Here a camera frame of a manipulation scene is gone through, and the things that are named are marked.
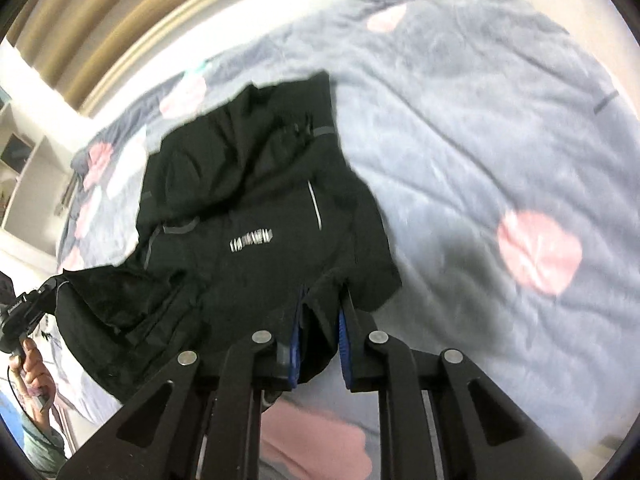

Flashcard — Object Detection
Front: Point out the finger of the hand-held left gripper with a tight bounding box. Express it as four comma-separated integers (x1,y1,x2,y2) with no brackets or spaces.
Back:
34,280,68,313

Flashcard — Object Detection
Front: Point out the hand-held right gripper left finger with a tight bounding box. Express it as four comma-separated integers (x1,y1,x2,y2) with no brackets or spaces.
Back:
57,295,308,480

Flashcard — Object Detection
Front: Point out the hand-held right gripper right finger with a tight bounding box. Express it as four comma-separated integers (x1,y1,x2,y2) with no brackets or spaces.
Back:
337,296,583,480

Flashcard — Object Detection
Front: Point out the black hooded jacket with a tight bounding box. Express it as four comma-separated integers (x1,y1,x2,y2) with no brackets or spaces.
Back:
52,71,403,407

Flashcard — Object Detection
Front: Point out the person's left forearm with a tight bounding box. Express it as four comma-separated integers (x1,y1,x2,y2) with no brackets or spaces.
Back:
20,405,70,467

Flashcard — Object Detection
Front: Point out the person's left hand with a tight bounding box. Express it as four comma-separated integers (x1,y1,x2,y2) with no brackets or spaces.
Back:
10,336,57,415

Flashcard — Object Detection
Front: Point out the white bookshelf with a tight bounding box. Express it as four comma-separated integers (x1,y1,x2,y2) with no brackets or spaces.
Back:
0,85,97,243

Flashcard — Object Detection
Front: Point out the black box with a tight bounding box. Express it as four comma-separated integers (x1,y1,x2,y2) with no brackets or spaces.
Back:
0,135,37,172

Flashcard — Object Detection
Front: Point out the grey floral blanket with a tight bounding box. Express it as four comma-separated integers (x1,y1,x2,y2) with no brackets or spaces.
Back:
52,0,636,480

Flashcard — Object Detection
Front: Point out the striped window blind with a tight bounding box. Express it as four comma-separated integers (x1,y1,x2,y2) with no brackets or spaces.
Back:
10,0,401,117

